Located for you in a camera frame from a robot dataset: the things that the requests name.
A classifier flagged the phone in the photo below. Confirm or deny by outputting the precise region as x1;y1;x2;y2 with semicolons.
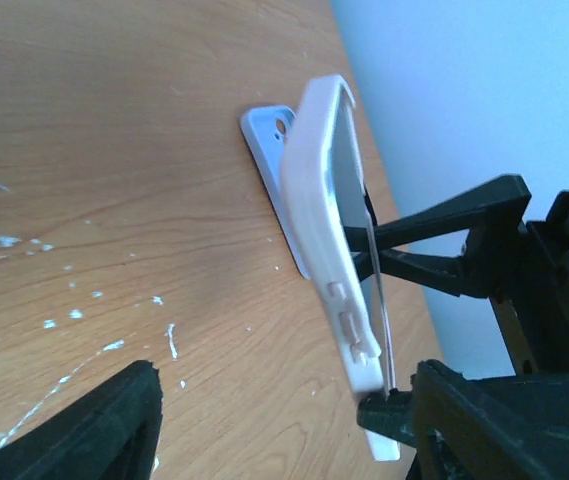
239;105;309;279
331;112;396;398

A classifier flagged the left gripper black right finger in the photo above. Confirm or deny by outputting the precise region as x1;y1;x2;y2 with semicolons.
357;360;569;479

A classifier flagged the pink phone case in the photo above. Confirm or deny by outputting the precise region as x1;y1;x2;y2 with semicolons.
278;74;401;462

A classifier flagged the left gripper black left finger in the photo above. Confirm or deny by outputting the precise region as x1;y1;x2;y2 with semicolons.
0;360;162;479

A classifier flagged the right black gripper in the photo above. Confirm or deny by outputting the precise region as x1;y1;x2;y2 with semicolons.
351;175;569;373

